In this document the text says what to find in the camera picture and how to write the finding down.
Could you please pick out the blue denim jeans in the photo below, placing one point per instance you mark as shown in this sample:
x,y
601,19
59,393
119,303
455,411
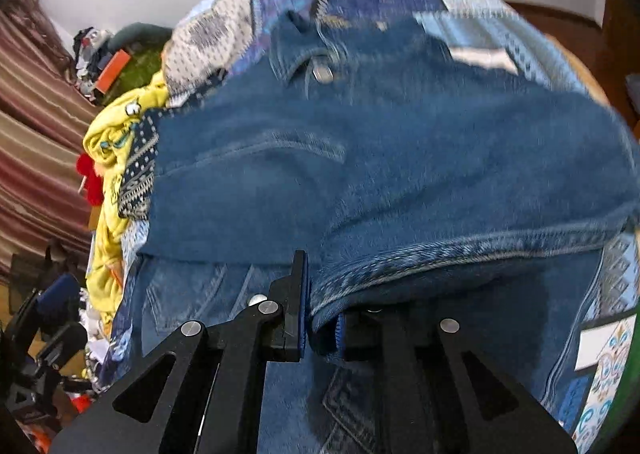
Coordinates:
x,y
380,163

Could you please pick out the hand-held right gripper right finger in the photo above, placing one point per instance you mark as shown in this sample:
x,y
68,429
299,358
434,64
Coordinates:
x,y
350,334

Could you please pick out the pile of clutter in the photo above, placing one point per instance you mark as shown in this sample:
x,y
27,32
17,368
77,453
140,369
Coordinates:
x,y
92,61

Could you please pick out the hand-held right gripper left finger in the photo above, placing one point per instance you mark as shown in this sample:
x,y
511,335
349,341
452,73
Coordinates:
x,y
299,284

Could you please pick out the striped curtain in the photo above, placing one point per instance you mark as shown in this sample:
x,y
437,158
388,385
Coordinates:
x,y
35,123

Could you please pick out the red plush toy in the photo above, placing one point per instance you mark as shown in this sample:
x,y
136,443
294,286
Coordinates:
x,y
90,181

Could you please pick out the yellow printed garment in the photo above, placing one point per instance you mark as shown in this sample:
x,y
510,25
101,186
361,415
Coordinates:
x,y
115,133

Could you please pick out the orange box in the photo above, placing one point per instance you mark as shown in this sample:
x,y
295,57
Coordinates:
x,y
111,69

